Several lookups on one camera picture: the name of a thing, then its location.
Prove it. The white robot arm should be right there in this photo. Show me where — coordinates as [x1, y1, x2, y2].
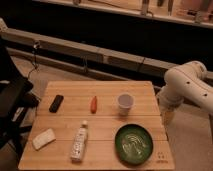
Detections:
[156, 61, 213, 125]

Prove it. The green plate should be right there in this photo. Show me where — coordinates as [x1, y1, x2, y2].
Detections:
[114, 124, 153, 165]

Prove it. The orange carrot toy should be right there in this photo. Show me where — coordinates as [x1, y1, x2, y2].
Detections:
[90, 96, 97, 113]

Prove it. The white plastic bottle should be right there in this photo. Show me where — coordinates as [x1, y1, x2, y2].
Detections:
[70, 120, 88, 162]

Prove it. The white sponge block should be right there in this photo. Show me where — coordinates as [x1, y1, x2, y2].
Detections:
[32, 129, 56, 150]

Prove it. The black chair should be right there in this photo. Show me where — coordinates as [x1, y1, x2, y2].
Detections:
[0, 38, 40, 161]

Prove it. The long grey rail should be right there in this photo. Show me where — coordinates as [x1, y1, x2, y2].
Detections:
[0, 28, 175, 85]

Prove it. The black hanging cable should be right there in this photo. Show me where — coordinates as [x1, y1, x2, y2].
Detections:
[27, 40, 42, 80]

